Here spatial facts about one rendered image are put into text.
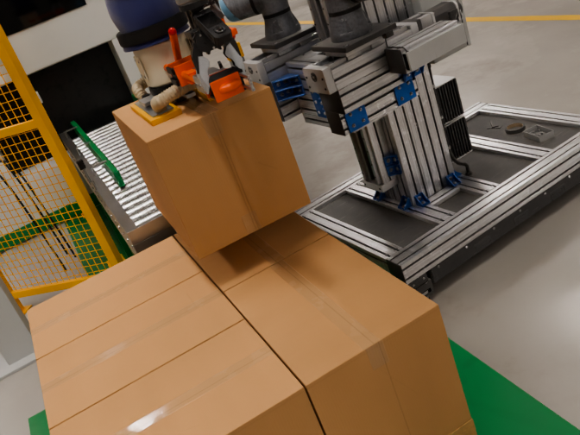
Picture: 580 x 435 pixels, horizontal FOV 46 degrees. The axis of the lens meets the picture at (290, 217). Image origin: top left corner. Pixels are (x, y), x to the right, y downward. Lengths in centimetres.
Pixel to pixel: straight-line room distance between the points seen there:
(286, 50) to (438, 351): 148
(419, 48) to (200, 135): 85
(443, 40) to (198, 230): 108
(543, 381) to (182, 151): 131
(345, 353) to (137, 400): 57
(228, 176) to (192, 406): 69
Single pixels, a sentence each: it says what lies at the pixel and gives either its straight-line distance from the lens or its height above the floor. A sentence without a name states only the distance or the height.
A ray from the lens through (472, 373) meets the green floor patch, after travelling 236.
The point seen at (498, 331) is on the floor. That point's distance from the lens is 250.
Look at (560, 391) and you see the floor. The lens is 226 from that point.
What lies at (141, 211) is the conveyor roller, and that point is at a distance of 304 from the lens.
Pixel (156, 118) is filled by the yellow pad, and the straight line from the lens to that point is 209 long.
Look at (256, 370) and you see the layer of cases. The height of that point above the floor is 54.
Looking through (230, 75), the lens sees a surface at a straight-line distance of 163.
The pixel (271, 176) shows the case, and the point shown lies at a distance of 209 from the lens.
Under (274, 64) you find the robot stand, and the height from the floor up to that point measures 96.
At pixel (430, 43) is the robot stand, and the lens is 244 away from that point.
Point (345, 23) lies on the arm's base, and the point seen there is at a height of 109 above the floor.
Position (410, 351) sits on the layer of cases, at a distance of 177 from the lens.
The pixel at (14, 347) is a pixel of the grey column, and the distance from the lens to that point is 358.
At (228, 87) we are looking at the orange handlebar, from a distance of 162.
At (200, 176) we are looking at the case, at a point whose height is 92.
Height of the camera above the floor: 157
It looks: 25 degrees down
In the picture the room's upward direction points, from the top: 21 degrees counter-clockwise
